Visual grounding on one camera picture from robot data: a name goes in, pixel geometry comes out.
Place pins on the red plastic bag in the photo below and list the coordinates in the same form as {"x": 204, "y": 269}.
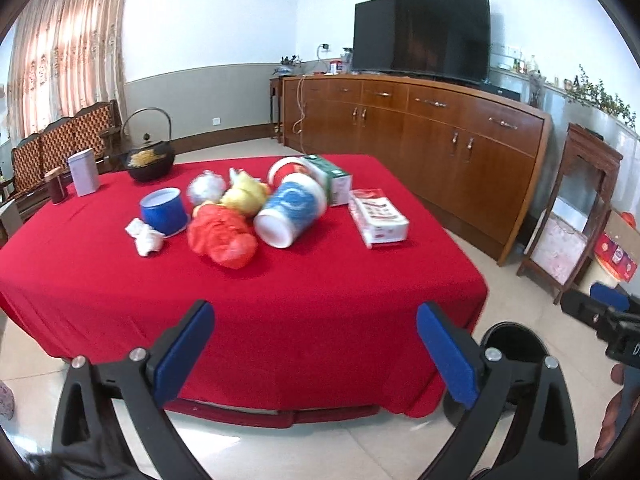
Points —
{"x": 220, "y": 235}

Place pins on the blue and white noodle bowl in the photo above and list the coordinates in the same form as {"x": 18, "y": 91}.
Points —
{"x": 290, "y": 207}

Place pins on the black iron teapot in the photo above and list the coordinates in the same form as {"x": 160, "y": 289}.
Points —
{"x": 150, "y": 162}

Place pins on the yellow plastic bag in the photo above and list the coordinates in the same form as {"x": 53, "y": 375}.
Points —
{"x": 245, "y": 192}

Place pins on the blue paper cup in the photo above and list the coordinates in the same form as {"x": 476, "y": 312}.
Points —
{"x": 165, "y": 215}

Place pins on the black television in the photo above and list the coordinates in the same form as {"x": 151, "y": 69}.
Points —
{"x": 420, "y": 35}

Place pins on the person's right hand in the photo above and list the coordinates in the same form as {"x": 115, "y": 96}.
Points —
{"x": 615, "y": 425}

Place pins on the red and white paper pack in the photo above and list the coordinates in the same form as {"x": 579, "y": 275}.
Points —
{"x": 380, "y": 217}

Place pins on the crumpled silver plastic bag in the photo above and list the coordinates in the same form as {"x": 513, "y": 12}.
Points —
{"x": 205, "y": 189}

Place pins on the red and white bowl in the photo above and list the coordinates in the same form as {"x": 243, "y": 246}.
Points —
{"x": 285, "y": 167}

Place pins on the red and white container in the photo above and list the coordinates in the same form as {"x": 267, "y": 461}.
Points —
{"x": 335, "y": 66}

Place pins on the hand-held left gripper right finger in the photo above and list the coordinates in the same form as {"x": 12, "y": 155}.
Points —
{"x": 450, "y": 355}

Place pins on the brown jar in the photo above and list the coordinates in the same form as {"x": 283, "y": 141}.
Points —
{"x": 56, "y": 187}

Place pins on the beige patterned curtain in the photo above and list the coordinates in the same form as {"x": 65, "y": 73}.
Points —
{"x": 70, "y": 45}

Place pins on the white tin box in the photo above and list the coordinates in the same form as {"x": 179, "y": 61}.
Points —
{"x": 83, "y": 174}

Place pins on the wooden sideboard cabinet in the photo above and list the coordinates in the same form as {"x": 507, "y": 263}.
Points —
{"x": 425, "y": 150}

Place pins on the green leafy plant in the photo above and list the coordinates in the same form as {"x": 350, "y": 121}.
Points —
{"x": 605, "y": 97}

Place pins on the potted plant bowl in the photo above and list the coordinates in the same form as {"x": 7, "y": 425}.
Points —
{"x": 286, "y": 67}

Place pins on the black soundbar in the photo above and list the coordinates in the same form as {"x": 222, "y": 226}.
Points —
{"x": 502, "y": 91}

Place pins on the black trash bin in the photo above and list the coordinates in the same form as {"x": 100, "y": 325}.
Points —
{"x": 515, "y": 340}

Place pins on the pink floral cushion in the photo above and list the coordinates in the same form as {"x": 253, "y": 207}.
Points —
{"x": 557, "y": 247}

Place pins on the crumpled white tissue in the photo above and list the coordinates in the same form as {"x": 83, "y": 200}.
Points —
{"x": 146, "y": 240}

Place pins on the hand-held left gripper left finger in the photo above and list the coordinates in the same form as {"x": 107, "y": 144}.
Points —
{"x": 182, "y": 355}

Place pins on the red tablecloth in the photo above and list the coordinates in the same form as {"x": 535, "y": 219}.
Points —
{"x": 300, "y": 285}

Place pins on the tall wooden stand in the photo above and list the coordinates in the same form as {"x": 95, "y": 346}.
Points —
{"x": 595, "y": 160}

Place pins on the printed cardboard box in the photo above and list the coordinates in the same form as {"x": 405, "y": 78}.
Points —
{"x": 617, "y": 250}

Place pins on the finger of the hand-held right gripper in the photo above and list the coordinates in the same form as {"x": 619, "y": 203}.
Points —
{"x": 582, "y": 307}
{"x": 607, "y": 296}

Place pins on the wooden bench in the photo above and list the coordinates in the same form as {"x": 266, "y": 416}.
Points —
{"x": 60, "y": 140}

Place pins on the green carton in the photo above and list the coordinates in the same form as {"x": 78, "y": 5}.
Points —
{"x": 332, "y": 177}

